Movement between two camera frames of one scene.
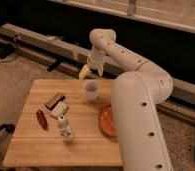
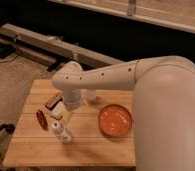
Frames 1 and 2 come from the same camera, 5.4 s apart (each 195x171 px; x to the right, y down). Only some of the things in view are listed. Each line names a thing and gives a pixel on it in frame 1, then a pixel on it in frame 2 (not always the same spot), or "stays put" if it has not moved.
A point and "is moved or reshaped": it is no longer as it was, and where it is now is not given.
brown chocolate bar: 54,101 stays put
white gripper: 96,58 -> 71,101
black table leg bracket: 9,127 stays put
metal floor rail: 185,98 stays put
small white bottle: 65,129 is moved or reshaped
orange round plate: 107,120 stays put
